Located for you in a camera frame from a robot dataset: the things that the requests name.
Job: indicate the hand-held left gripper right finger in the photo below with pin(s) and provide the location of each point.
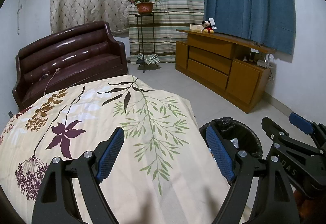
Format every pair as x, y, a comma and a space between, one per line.
219, 152

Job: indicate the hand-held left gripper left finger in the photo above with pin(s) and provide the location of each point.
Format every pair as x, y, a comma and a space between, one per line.
109, 155

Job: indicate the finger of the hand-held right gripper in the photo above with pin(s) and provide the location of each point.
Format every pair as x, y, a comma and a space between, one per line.
300, 122
277, 137

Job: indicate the black trash bin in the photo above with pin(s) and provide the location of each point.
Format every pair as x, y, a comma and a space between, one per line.
244, 129

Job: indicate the person's right hand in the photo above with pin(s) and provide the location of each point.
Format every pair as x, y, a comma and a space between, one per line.
308, 208

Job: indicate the floral printed blanket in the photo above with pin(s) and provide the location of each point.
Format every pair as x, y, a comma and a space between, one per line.
89, 112

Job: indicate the white device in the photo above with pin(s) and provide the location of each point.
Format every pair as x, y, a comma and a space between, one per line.
267, 61

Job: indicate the wooden cabinet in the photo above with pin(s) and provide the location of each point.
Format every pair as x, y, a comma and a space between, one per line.
208, 61

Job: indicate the checked cloth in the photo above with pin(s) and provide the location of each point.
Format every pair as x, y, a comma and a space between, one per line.
149, 58

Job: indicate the brown leather sofa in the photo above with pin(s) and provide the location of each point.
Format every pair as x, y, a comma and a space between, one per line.
68, 55

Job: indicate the mouse plush toy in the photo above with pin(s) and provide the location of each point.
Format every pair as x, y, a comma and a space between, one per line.
207, 26

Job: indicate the beige box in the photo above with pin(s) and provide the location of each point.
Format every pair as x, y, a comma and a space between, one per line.
196, 27

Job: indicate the black metal plant stand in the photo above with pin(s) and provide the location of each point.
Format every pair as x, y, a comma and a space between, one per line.
145, 15

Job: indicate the potted plant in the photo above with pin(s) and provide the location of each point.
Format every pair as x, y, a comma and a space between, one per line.
145, 7

